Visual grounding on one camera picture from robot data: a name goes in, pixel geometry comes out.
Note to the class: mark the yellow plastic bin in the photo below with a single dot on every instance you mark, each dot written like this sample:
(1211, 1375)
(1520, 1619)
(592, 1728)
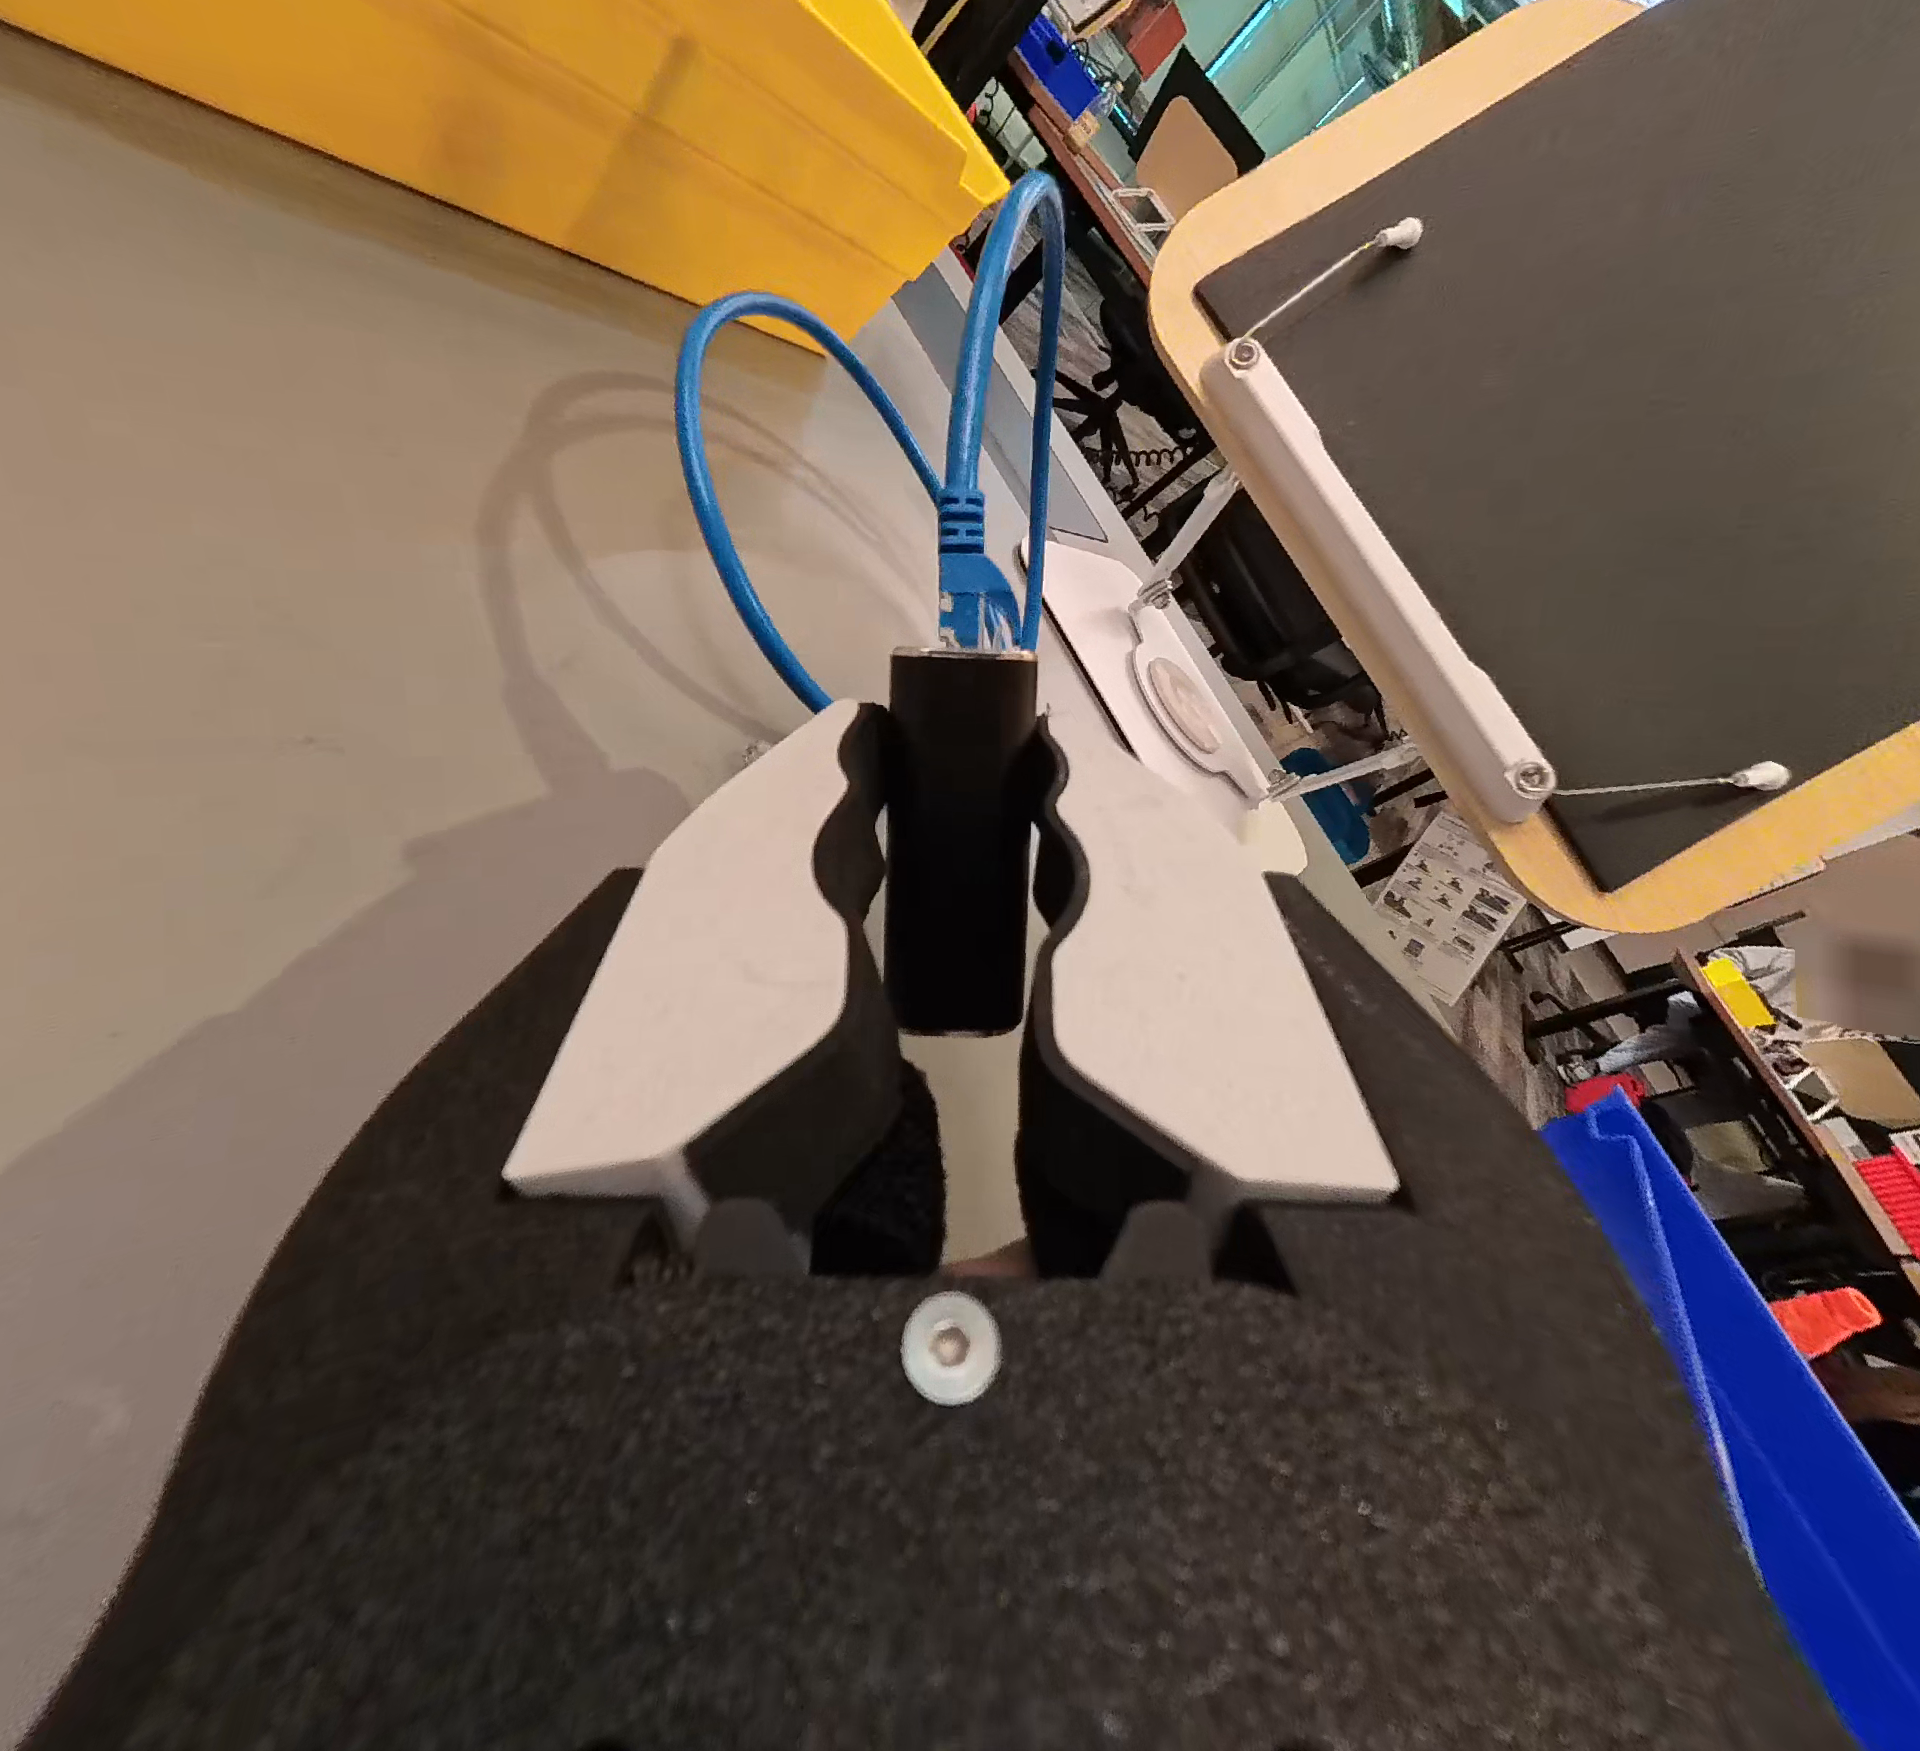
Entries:
(451, 27)

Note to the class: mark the black panel with wooden rim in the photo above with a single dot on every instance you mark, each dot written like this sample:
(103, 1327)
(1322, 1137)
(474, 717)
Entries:
(1650, 357)

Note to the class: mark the white stand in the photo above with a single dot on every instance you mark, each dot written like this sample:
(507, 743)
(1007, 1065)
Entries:
(1110, 643)

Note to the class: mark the white panel bracket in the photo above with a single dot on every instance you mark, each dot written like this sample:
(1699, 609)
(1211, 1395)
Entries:
(1381, 597)

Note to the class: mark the black ethernet port adapter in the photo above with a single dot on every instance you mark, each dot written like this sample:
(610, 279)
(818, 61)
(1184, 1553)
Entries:
(960, 883)

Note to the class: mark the blue plastic bin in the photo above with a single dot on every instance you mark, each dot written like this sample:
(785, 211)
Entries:
(1770, 1453)

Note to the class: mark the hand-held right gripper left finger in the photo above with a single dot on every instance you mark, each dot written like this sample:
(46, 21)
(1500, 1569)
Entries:
(705, 987)

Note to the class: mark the printed paper leaflet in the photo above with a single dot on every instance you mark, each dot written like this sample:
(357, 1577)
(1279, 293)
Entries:
(1449, 905)

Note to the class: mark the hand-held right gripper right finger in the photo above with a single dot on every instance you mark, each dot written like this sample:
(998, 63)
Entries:
(1200, 1017)

